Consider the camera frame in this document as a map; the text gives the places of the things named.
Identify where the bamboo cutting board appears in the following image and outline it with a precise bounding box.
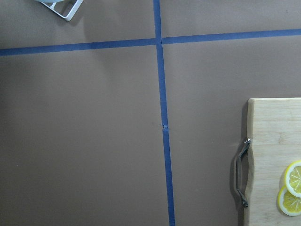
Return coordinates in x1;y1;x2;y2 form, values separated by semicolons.
242;97;301;226

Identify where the white cup rack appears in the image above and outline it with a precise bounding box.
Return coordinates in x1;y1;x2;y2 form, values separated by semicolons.
39;0;83;22

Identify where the blue cup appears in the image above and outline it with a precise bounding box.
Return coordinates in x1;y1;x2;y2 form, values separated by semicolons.
35;0;64;3

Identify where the lower lemon slice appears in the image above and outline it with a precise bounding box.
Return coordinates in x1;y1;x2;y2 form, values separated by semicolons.
277;186;301;217

